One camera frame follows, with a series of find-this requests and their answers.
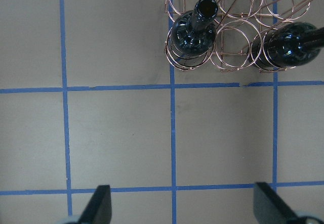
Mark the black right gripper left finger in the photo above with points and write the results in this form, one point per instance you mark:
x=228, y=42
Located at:
x=99, y=208

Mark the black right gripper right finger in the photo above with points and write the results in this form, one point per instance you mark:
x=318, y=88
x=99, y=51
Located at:
x=269, y=207

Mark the copper wire wine basket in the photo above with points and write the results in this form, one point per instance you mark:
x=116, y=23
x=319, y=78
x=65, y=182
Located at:
x=239, y=23

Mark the dark wine bottle in basket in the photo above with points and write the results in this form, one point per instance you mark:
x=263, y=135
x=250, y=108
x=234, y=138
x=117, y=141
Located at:
x=292, y=45

